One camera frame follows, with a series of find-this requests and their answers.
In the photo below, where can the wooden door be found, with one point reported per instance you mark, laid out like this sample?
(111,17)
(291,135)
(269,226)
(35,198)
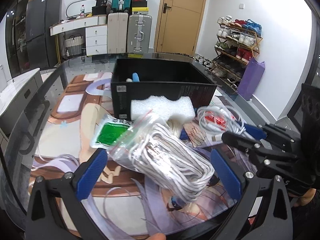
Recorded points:
(178,26)

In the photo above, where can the person's left hand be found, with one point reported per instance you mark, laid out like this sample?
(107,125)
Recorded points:
(156,236)

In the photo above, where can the silver suitcase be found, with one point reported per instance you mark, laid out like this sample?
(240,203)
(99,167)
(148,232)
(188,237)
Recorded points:
(138,33)

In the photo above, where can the green gel pack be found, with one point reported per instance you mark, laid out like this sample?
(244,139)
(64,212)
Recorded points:
(108,131)

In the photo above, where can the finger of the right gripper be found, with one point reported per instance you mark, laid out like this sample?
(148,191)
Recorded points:
(250,147)
(252,131)

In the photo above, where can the beige suitcase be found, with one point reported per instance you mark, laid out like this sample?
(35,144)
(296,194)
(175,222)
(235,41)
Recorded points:
(117,32)

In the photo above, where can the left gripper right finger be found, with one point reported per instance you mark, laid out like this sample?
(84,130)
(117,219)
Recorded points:
(262,209)

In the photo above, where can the white foam block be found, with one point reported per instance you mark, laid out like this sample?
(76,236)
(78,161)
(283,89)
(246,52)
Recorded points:
(181,110)

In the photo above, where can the white drawer desk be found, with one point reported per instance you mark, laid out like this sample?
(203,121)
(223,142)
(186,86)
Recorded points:
(93,29)

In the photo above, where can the anime print desk mat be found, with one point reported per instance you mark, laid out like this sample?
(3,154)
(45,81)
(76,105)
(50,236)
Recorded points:
(158,177)

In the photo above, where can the black bag on desk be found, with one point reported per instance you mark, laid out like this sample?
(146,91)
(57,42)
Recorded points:
(102,7)

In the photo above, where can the woven laundry basket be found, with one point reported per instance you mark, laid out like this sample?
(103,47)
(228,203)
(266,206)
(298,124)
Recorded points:
(74,45)

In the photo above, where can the grey marble side cabinet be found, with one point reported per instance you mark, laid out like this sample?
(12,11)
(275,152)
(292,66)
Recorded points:
(16,96)

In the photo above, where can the black refrigerator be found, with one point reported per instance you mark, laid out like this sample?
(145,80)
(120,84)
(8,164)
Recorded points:
(40,16)

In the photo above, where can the red white balloon glue packet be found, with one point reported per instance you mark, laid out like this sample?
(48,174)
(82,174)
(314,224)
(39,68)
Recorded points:
(216,122)

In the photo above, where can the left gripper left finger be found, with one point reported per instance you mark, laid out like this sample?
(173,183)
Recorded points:
(44,219)

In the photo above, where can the stack of shoe boxes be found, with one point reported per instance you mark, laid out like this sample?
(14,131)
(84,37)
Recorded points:
(139,7)

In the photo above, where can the dark glass cabinet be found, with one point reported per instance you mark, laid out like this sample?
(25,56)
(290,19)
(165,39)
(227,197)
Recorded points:
(15,40)

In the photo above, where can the plastic water bottle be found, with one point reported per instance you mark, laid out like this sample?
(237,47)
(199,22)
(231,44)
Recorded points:
(82,11)

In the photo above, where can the white blue plush toy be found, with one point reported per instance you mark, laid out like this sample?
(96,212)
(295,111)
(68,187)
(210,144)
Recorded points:
(134,78)

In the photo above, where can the wooden shoe rack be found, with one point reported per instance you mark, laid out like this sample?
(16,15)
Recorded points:
(237,43)

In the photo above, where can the purple bag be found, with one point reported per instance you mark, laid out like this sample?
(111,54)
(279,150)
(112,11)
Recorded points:
(251,78)

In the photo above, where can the person's right hand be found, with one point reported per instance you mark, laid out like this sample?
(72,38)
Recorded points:
(305,199)

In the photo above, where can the black cardboard box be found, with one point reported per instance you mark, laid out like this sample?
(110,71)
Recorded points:
(158,77)

